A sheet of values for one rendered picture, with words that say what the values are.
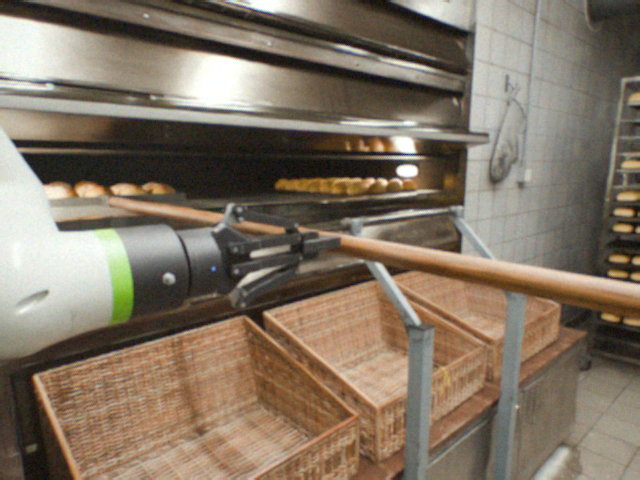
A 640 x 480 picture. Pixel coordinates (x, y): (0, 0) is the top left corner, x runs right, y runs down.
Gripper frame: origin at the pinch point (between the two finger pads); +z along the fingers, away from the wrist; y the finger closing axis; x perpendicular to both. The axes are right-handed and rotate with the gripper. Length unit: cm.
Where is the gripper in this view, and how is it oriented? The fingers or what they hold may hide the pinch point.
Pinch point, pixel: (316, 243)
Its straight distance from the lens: 59.3
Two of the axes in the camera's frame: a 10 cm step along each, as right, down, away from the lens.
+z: 7.5, -1.3, 6.5
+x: 6.6, 1.4, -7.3
